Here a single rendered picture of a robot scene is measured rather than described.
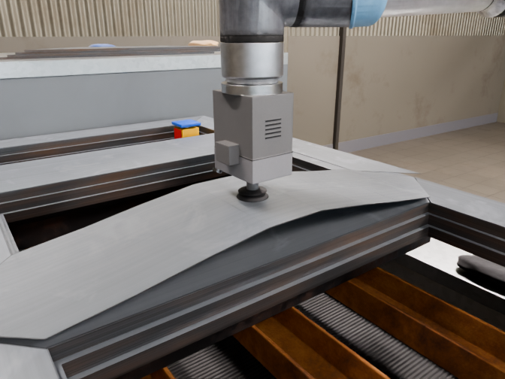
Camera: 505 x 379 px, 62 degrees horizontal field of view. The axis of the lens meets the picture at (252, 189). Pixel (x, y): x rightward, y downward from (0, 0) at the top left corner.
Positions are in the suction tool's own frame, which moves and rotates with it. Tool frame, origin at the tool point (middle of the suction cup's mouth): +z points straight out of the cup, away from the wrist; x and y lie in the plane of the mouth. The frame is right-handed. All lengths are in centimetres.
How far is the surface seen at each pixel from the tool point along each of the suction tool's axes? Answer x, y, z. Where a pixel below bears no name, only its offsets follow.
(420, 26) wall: 385, -225, -27
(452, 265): 44, 7, 22
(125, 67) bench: 15, -81, -13
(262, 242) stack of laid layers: -1.7, 4.4, 3.3
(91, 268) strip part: -21.9, 0.7, 1.5
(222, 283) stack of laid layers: -10.8, 8.8, 3.6
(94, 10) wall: 60, -241, -35
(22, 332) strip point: -29.6, 6.2, 2.4
